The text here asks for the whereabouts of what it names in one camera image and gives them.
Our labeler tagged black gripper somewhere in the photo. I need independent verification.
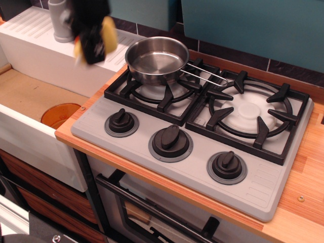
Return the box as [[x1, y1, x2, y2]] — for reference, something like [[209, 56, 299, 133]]
[[68, 0, 111, 65]]

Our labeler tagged yellow stuffed duck toy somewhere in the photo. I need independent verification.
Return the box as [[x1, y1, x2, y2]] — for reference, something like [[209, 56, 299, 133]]
[[73, 16, 118, 65]]

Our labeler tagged stainless steel pan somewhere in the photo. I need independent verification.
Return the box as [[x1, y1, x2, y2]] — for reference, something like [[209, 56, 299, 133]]
[[125, 36, 228, 87]]

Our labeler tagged grey toy faucet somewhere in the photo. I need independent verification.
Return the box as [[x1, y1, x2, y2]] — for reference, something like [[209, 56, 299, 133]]
[[48, 0, 74, 43]]

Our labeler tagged white toy sink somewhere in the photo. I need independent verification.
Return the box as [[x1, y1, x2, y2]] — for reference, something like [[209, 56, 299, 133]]
[[1, 7, 140, 192]]

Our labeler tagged orange plastic bowl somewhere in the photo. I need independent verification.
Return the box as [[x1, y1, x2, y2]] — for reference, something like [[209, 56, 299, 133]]
[[40, 103, 80, 129]]

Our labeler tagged black left stove knob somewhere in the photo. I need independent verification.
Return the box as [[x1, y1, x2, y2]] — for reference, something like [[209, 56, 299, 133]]
[[104, 108, 139, 138]]

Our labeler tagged black stove knob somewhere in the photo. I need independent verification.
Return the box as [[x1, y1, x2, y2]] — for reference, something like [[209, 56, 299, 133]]
[[104, 108, 139, 138], [207, 151, 248, 185], [148, 125, 193, 163]]

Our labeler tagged black left burner grate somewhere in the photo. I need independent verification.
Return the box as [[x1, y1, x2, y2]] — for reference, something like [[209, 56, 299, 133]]
[[104, 58, 220, 126]]

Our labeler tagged black burner grate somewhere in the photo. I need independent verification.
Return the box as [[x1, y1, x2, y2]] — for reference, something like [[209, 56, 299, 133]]
[[185, 70, 310, 165], [104, 58, 220, 126]]

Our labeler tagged black middle stove knob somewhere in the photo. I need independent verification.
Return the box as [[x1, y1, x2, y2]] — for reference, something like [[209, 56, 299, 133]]
[[148, 125, 193, 163]]

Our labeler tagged grey toy stove top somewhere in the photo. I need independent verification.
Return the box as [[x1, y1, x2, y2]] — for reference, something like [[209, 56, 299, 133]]
[[70, 60, 315, 223]]

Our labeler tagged toy oven door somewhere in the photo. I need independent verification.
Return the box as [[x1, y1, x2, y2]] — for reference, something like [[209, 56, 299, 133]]
[[87, 154, 287, 243]]

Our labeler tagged wooden drawer front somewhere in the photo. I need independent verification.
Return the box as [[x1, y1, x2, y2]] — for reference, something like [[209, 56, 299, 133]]
[[1, 150, 107, 242]]

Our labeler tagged black right stove knob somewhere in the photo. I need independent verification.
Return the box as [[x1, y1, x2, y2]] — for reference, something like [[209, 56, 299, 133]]
[[207, 151, 248, 185]]

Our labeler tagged black right burner grate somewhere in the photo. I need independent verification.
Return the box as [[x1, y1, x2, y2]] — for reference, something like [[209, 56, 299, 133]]
[[185, 70, 310, 165]]

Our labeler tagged teal right wall cabinet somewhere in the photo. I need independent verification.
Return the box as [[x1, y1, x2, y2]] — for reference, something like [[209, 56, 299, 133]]
[[181, 1, 323, 72]]

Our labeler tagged black oven door handle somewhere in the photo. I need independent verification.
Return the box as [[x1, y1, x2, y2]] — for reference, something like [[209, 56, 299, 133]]
[[95, 170, 219, 242]]

